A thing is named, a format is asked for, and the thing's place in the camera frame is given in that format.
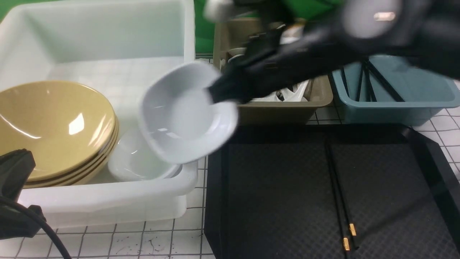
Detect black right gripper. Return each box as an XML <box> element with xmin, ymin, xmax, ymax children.
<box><xmin>208</xmin><ymin>25</ymin><xmax>345</xmax><ymax>104</ymax></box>

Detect white square side dish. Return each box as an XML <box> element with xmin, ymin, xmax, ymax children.
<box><xmin>138</xmin><ymin>61</ymin><xmax>239</xmax><ymax>164</ymax></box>

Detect black chopstick gold band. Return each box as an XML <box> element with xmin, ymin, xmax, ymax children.
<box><xmin>329</xmin><ymin>143</ymin><xmax>360</xmax><ymax>251</ymax></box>
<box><xmin>324</xmin><ymin>140</ymin><xmax>353</xmax><ymax>259</ymax></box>

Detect tan noodle bowl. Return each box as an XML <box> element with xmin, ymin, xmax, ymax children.
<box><xmin>0</xmin><ymin>81</ymin><xmax>118</xmax><ymax>182</ymax></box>

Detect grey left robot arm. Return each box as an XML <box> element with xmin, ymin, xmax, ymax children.
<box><xmin>0</xmin><ymin>149</ymin><xmax>41</xmax><ymax>240</ymax></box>

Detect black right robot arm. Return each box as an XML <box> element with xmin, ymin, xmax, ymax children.
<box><xmin>205</xmin><ymin>0</ymin><xmax>460</xmax><ymax>104</ymax></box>

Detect pile of white spoons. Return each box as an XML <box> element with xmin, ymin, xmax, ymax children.
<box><xmin>227</xmin><ymin>22</ymin><xmax>309</xmax><ymax>102</ymax></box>

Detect green backdrop cloth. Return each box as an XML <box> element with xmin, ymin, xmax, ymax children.
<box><xmin>0</xmin><ymin>0</ymin><xmax>343</xmax><ymax>54</ymax></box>

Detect olive brown spoon bin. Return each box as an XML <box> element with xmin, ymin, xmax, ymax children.
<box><xmin>213</xmin><ymin>18</ymin><xmax>333</xmax><ymax>124</ymax></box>

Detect black chopsticks in blue bin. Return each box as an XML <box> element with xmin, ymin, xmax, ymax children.
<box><xmin>340</xmin><ymin>59</ymin><xmax>405</xmax><ymax>102</ymax></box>

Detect blue chopstick bin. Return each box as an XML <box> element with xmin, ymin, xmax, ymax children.
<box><xmin>329</xmin><ymin>56</ymin><xmax>459</xmax><ymax>126</ymax></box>

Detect black serving tray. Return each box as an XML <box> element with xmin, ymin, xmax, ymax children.
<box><xmin>204</xmin><ymin>124</ymin><xmax>460</xmax><ymax>259</ymax></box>

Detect large white plastic tub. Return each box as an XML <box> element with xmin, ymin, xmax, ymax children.
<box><xmin>0</xmin><ymin>0</ymin><xmax>198</xmax><ymax>228</ymax></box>

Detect white dishes in tub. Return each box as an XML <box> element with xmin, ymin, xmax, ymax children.
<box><xmin>108</xmin><ymin>127</ymin><xmax>182</xmax><ymax>182</ymax></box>

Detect stacked tan bowls in tub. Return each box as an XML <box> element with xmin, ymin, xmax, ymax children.
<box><xmin>24</xmin><ymin>117</ymin><xmax>119</xmax><ymax>189</ymax></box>

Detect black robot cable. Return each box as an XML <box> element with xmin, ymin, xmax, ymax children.
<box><xmin>0</xmin><ymin>196</ymin><xmax>72</xmax><ymax>259</ymax></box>

